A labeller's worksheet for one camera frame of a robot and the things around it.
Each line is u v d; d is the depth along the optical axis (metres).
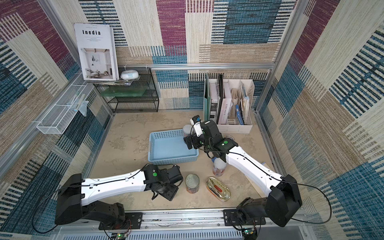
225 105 0.91
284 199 0.40
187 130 0.92
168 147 1.01
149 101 1.18
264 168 0.46
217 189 0.81
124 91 1.01
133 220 0.73
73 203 0.40
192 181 0.76
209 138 0.58
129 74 0.87
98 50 0.77
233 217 0.73
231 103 0.94
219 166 0.80
